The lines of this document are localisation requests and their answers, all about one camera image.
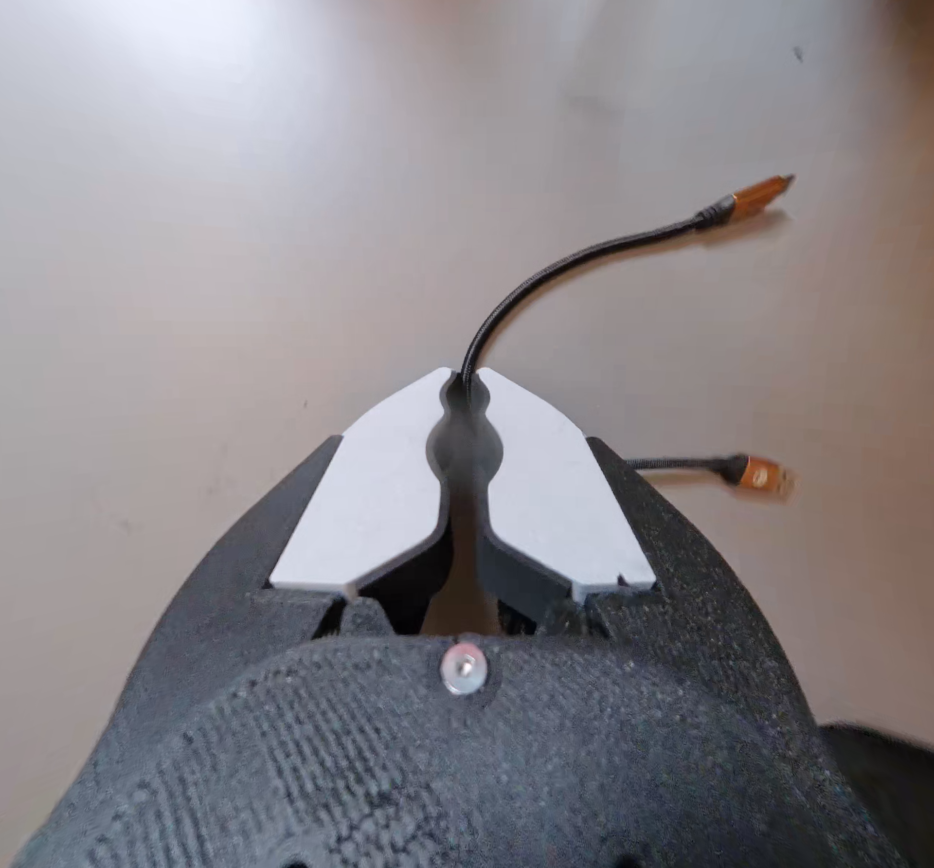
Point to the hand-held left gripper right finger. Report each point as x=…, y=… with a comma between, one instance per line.
x=562, y=503

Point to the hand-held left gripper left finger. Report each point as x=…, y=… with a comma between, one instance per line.
x=357, y=503

